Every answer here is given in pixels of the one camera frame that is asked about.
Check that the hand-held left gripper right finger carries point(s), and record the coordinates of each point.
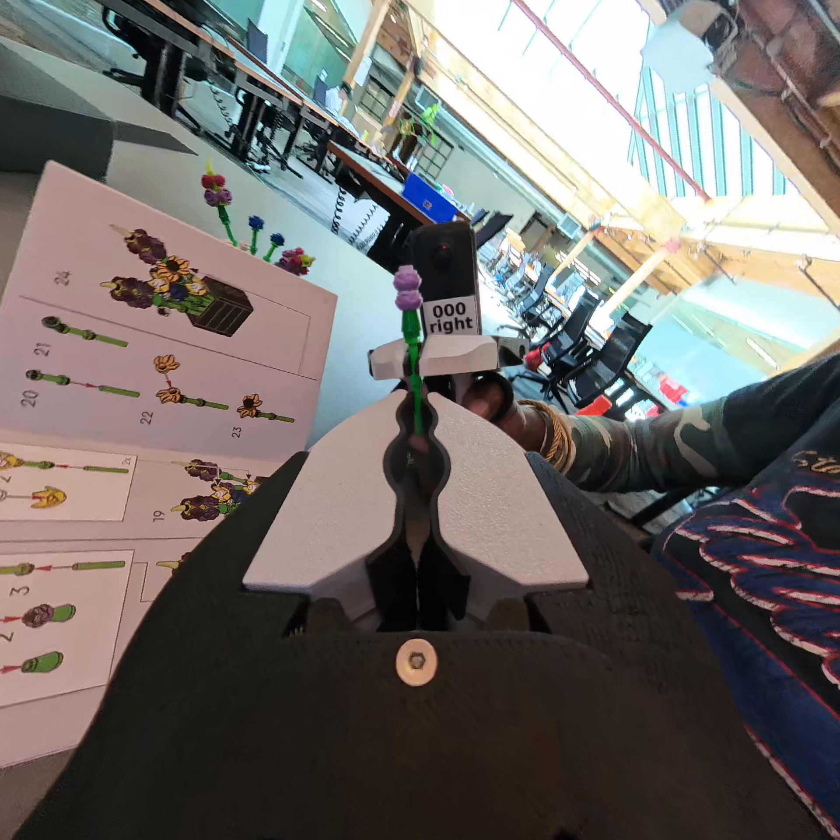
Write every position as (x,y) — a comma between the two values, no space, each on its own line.
(512,519)

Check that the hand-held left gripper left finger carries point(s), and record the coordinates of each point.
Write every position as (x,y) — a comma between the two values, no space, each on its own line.
(322,519)

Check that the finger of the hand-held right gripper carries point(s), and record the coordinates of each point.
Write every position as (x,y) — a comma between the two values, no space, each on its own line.
(466,355)
(391,358)

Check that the green stem brick piece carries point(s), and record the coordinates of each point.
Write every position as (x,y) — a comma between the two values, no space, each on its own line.
(414,368)

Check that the grey background desk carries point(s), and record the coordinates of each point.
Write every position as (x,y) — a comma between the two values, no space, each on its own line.
(374,184)

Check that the wooden background desk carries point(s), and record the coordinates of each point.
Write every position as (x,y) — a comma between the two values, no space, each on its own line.
(210,66)

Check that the person's right hand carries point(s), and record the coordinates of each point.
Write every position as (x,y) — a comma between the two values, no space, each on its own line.
(505,407)

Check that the black office chair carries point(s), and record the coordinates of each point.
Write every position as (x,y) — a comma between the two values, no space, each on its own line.
(597,355)
(492,234)

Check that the blue storage bin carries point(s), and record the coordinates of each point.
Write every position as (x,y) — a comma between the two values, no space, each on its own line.
(431,200)

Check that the gold bangle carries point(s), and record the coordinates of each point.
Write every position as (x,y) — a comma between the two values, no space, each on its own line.
(551,440)

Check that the orange traffic cone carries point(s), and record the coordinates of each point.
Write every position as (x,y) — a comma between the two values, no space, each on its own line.
(593,406)

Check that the LEGO flower bouquet in pot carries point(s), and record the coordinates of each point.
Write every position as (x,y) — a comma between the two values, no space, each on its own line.
(243,230)

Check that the instruction booklet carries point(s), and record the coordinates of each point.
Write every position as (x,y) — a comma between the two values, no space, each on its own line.
(131,433)

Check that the flat black box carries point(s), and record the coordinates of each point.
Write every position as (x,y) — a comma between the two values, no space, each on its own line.
(53,131)

